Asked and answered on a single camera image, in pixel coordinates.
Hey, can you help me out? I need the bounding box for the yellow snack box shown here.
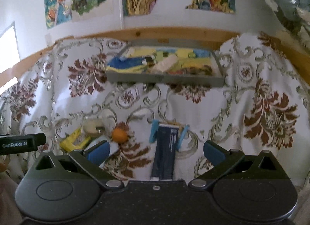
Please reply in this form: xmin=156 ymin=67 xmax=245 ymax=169
xmin=59 ymin=127 xmax=91 ymax=152

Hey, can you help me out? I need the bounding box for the orange tangerine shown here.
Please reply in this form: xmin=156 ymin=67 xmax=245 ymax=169
xmin=111 ymin=127 xmax=128 ymax=144

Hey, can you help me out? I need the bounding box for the blue brown snack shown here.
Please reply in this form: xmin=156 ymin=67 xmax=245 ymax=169
xmin=149 ymin=120 xmax=189 ymax=151

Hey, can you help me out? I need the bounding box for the dark blue snack bar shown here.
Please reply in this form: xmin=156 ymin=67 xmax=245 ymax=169
xmin=151 ymin=125 xmax=179 ymax=180

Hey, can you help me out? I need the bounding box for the gold foil snack packet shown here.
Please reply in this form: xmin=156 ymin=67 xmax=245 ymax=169
xmin=174 ymin=64 xmax=213 ymax=76

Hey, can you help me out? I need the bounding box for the beige nougat bar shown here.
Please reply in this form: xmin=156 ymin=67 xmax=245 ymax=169
xmin=150 ymin=54 xmax=179 ymax=74

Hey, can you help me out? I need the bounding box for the floral white bedspread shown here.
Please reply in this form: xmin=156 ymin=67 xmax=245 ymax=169
xmin=1 ymin=33 xmax=309 ymax=186

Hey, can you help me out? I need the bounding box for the grey tray with drawing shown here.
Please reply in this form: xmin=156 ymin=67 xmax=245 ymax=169
xmin=106 ymin=39 xmax=224 ymax=88

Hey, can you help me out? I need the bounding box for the white wall outlet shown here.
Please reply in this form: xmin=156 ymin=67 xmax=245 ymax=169
xmin=45 ymin=33 xmax=53 ymax=47

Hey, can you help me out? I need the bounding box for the wooden bed frame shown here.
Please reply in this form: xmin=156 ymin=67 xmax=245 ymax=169
xmin=1 ymin=26 xmax=309 ymax=86

